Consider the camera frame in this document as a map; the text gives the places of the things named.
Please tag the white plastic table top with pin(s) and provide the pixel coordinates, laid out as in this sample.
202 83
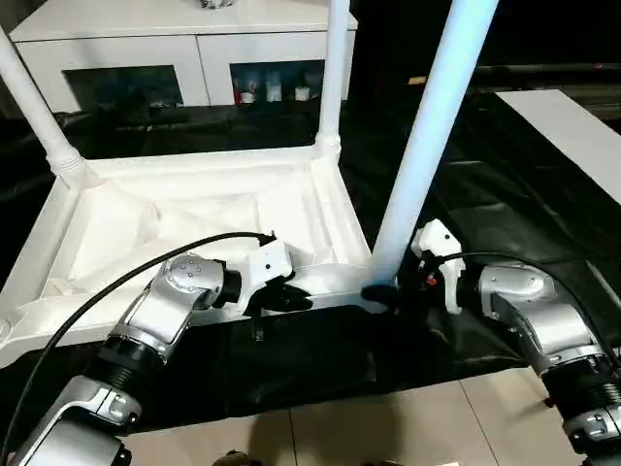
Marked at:
194 204

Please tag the grey crumpled bundle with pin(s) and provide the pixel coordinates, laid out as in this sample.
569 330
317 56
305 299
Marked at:
216 3

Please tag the white plastic table leg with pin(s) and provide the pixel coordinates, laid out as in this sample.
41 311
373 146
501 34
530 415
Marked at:
335 73
427 136
29 97

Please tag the black mat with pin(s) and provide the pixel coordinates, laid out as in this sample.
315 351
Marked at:
315 364

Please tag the white jar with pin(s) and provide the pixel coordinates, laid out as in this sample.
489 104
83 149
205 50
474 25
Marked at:
273 89
303 93

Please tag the small yellow box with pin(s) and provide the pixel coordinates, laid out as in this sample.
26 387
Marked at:
420 79

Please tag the black right robot foot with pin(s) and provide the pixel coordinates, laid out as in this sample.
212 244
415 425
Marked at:
390 462

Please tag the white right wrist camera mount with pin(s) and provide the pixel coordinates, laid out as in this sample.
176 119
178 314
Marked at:
436 238

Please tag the white cabinet with glass doors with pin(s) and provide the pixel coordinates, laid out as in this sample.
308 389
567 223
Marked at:
121 48

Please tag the grey curtain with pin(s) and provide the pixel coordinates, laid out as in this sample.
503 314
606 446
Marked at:
5 97

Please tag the white sheet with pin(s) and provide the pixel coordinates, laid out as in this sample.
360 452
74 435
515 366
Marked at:
567 131

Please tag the small red white figure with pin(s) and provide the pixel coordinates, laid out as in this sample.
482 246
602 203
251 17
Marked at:
248 94

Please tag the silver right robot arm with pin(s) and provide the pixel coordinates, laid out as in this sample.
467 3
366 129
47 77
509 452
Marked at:
533 310

